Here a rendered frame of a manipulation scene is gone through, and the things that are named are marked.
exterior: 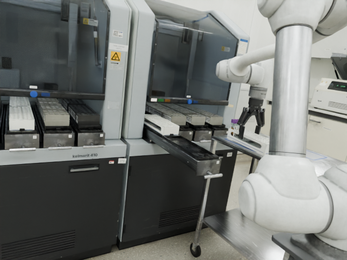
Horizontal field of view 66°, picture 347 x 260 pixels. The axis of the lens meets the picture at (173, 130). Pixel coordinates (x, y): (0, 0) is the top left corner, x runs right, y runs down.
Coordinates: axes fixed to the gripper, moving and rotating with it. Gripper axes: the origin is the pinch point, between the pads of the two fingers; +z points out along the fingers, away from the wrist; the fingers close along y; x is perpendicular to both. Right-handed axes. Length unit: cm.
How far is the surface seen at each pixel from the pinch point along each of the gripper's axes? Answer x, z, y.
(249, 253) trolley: -21, 59, -3
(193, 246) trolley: 14, 80, -13
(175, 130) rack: 19.6, 3.3, -35.2
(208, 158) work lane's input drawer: -15.0, 6.0, -35.8
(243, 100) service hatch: 160, 4, 139
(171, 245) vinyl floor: 28, 87, -21
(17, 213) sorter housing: 25, 46, -111
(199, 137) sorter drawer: 31.1, 11.6, -10.4
